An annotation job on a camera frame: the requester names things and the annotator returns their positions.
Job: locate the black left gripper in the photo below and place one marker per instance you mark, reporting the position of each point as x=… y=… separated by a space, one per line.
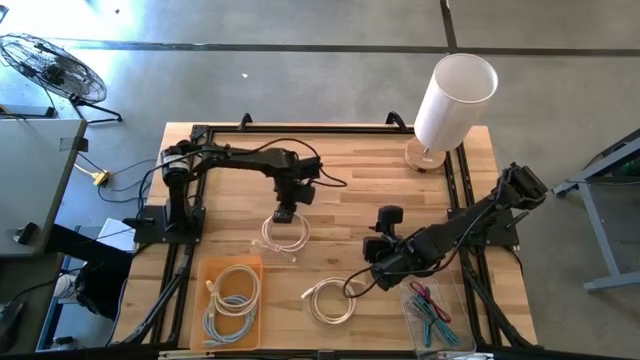
x=283 y=192

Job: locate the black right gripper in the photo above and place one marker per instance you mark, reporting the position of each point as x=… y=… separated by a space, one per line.
x=400 y=262

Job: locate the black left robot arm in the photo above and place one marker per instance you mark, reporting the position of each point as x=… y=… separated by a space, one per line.
x=240 y=157

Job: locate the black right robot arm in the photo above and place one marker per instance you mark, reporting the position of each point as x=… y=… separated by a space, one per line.
x=465 y=225

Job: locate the clear plastic tray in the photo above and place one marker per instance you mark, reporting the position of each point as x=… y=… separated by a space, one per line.
x=464 y=315

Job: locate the orange plastic tray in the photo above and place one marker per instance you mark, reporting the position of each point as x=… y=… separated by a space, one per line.
x=196 y=310

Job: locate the white lamp with wooden base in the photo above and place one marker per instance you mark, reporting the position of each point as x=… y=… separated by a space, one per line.
x=452 y=105

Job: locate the white paper sheet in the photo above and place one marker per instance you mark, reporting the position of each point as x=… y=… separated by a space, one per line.
x=117 y=237

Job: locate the yellow power plug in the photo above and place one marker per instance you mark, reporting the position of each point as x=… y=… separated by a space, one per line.
x=101 y=177

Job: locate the black chair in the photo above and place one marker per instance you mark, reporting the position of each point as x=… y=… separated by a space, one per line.
x=100 y=280

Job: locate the grey metal stand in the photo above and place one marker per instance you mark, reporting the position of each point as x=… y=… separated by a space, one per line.
x=597 y=235

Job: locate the grey desk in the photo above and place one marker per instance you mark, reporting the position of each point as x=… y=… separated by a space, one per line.
x=35 y=175

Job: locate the small black desk device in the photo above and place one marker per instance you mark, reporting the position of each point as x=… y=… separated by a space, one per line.
x=27 y=233

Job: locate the black floor fan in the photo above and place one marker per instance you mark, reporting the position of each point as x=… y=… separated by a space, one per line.
x=52 y=70

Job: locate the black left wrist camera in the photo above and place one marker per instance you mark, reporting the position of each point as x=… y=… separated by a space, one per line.
x=303 y=193

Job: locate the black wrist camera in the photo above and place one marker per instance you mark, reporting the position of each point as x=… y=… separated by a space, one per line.
x=390 y=215
x=303 y=193

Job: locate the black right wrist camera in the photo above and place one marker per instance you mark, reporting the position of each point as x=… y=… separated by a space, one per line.
x=390 y=215

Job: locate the black curved frame bracket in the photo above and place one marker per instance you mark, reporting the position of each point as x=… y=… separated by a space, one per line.
x=397 y=119
x=243 y=120

